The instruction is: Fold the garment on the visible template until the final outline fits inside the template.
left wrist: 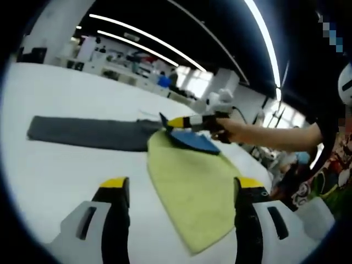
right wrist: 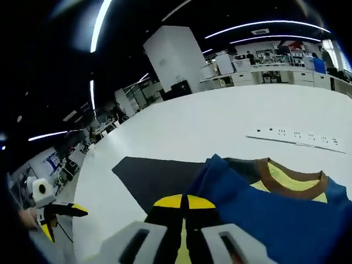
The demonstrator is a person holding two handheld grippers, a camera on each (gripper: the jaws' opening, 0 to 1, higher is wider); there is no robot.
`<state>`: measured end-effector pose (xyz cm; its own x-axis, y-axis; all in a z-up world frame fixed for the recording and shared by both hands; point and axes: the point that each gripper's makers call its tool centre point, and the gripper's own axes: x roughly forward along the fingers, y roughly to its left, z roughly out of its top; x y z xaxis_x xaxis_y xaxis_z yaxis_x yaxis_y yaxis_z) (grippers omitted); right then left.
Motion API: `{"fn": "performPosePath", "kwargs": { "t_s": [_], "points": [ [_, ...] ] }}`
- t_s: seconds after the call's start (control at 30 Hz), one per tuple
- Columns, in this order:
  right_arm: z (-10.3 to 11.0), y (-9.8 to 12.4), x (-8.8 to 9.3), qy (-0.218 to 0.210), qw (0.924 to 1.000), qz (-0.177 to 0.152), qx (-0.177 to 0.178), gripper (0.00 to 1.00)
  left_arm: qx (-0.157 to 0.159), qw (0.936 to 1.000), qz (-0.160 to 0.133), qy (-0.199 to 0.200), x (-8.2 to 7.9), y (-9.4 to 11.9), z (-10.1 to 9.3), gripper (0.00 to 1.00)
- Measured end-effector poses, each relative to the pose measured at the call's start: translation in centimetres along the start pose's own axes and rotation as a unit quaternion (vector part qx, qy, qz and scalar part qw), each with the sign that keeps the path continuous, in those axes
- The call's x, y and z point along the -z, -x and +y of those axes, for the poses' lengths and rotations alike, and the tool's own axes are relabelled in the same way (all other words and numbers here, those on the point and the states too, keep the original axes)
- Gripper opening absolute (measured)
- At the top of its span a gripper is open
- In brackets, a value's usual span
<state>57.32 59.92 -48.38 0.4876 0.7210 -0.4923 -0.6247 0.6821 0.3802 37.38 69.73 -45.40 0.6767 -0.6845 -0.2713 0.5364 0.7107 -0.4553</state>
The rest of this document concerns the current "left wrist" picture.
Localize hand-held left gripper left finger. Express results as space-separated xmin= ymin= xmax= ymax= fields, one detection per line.
xmin=51 ymin=177 xmax=130 ymax=264

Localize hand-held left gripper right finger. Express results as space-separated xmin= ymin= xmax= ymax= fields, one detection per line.
xmin=233 ymin=177 xmax=303 ymax=264

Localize yellow garment blue grey sleeves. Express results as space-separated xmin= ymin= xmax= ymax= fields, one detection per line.
xmin=26 ymin=112 xmax=250 ymax=257

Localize person's right hand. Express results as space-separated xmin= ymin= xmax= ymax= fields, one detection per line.
xmin=212 ymin=118 xmax=249 ymax=144

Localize black metal stand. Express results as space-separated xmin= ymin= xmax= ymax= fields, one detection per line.
xmin=247 ymin=96 xmax=287 ymax=130

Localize curved ceiling light strip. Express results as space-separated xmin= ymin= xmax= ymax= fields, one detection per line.
xmin=244 ymin=0 xmax=283 ymax=101

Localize white cabinet row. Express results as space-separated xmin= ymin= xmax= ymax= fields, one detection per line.
xmin=54 ymin=54 xmax=199 ymax=106

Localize long ceiling light strip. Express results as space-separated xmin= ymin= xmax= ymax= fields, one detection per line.
xmin=89 ymin=13 xmax=207 ymax=73
xmin=97 ymin=30 xmax=180 ymax=67

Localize person's printed shirt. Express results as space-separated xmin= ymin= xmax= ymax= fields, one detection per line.
xmin=272 ymin=129 xmax=352 ymax=213

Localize white worn chest device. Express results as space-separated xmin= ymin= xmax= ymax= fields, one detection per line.
xmin=337 ymin=62 xmax=352 ymax=106

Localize black square object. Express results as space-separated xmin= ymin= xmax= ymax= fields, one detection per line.
xmin=31 ymin=47 xmax=48 ymax=64

